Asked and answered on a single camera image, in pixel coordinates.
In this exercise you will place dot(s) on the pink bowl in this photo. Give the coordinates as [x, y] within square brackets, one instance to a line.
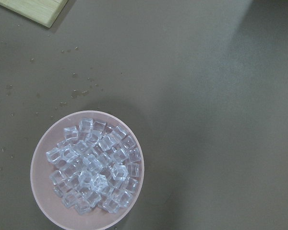
[49, 203]

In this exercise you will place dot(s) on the clear ice cubes pile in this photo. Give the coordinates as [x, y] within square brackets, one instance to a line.
[96, 165]

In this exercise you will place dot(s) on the wooden cutting board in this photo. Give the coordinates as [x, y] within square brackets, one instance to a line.
[44, 12]

